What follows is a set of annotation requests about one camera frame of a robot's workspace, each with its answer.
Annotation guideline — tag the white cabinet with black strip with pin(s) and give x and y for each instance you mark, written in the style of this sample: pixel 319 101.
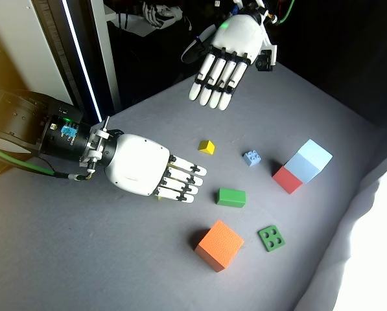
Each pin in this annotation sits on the white cabinet with black strip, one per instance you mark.
pixel 24 39

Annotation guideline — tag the large light blue cube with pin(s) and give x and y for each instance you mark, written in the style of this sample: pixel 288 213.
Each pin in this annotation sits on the large light blue cube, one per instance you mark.
pixel 310 162

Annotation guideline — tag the small yellow block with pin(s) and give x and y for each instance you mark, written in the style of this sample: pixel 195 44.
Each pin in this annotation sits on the small yellow block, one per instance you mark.
pixel 207 148

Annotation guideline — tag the large red cube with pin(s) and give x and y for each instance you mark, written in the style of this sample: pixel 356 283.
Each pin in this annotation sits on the large red cube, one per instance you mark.
pixel 285 179

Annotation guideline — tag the large orange cube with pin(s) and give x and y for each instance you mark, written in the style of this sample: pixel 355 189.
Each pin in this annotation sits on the large orange cube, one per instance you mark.
pixel 219 246

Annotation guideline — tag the green rectangular block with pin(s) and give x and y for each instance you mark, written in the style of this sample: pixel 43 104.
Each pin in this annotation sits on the green rectangular block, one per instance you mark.
pixel 231 197

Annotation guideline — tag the spare white robot hand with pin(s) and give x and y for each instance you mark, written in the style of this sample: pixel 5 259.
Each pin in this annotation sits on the spare white robot hand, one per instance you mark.
pixel 162 14

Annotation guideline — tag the small blue studded brick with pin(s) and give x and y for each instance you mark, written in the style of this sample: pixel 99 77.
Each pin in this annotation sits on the small blue studded brick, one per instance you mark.
pixel 252 159

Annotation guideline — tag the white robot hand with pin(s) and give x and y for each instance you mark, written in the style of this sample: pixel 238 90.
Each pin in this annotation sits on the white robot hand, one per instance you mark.
pixel 238 35
pixel 135 165

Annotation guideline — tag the green lego brick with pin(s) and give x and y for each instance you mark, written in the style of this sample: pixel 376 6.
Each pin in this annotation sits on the green lego brick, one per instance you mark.
pixel 272 236

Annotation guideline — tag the white shelf board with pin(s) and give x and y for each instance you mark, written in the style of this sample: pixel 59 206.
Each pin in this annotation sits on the white shelf board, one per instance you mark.
pixel 138 27

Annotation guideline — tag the grey table cloth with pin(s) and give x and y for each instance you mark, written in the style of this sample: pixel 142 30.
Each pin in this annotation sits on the grey table cloth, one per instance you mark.
pixel 83 259

